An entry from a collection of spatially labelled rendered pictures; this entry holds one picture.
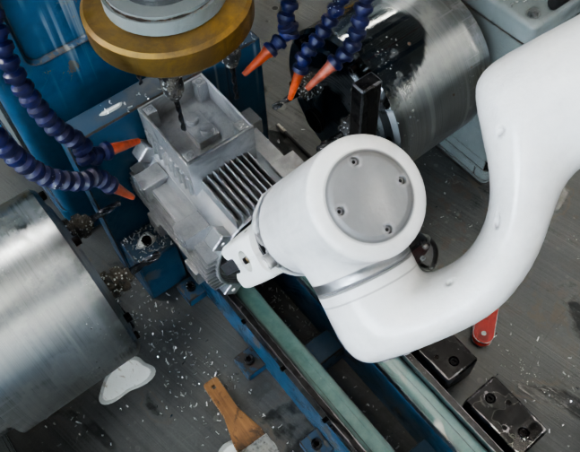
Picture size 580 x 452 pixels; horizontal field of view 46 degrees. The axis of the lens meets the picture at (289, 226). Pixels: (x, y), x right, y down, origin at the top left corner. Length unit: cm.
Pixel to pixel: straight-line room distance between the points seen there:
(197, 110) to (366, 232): 52
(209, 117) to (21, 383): 40
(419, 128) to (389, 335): 52
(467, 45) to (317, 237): 61
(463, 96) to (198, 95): 37
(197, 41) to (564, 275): 75
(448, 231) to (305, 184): 78
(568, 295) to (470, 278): 73
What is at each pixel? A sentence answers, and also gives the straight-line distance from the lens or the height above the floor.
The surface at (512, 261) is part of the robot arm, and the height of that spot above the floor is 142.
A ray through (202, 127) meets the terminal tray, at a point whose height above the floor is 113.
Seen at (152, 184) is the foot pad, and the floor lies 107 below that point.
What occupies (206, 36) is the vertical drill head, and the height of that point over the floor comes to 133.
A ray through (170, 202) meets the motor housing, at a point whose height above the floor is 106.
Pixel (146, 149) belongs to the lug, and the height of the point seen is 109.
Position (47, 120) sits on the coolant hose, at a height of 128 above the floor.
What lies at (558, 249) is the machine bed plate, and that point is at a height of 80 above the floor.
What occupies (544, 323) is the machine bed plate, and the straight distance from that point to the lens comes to 115.
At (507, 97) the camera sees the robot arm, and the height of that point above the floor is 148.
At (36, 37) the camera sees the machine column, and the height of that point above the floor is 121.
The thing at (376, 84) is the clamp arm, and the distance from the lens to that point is 76.
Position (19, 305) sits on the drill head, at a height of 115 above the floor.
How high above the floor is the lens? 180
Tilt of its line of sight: 58 degrees down
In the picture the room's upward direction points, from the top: 4 degrees counter-clockwise
